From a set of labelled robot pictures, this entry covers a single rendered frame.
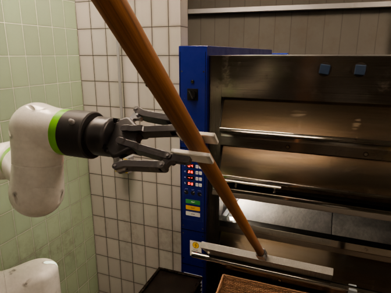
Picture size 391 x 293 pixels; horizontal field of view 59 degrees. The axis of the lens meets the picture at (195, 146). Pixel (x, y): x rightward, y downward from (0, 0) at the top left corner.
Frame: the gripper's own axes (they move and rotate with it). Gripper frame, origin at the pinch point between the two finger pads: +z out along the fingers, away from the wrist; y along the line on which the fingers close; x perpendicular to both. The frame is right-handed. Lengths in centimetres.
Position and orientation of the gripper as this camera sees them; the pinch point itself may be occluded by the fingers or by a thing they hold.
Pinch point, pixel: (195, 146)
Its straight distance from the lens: 59.9
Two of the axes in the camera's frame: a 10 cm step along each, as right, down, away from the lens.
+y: -2.4, 8.9, -3.9
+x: -2.6, -4.5, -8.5
